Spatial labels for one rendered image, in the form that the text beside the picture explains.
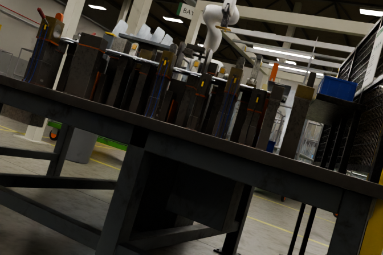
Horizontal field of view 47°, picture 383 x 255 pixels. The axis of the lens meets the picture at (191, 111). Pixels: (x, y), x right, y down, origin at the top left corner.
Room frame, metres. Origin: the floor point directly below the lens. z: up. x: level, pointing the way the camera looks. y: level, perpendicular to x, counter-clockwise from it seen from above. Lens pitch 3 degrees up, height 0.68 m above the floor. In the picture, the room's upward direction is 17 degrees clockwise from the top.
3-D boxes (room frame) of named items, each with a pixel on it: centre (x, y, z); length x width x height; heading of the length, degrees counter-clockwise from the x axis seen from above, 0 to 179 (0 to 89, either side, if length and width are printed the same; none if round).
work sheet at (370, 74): (2.06, -0.77, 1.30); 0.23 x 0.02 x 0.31; 169
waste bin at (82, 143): (5.38, 1.23, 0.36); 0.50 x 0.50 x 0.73
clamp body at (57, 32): (2.26, 0.83, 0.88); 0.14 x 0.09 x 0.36; 169
